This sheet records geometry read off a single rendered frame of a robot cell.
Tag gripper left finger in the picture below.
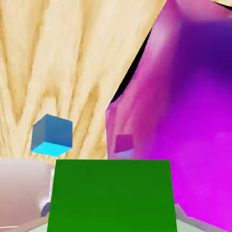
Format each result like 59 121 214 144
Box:
19 216 49 232

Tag large magenta box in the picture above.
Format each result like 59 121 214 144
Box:
105 0 232 232

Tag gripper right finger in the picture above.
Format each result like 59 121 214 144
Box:
174 203 221 232

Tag small green cube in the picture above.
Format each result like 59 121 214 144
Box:
46 159 178 232

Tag small blue cube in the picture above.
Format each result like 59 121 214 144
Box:
30 113 73 158

